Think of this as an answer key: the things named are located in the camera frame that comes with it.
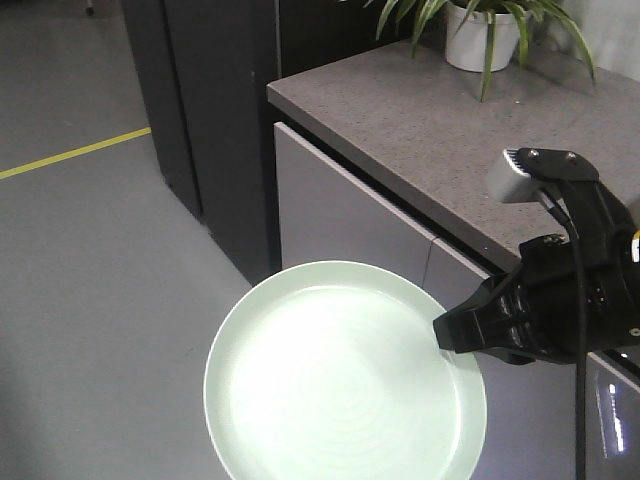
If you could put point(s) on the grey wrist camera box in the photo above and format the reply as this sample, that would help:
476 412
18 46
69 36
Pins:
522 174

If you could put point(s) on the white plant pot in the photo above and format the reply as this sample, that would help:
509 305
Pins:
466 42

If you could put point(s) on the green leafy plant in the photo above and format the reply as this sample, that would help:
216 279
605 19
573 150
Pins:
527 13

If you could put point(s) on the pale green round plate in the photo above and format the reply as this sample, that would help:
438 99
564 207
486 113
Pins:
332 370

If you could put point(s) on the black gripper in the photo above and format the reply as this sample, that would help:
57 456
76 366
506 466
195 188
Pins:
568 298

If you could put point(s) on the black pillar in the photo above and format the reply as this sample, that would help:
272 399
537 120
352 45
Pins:
204 68

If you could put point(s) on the grey right counter cabinet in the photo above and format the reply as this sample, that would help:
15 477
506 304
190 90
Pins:
382 159

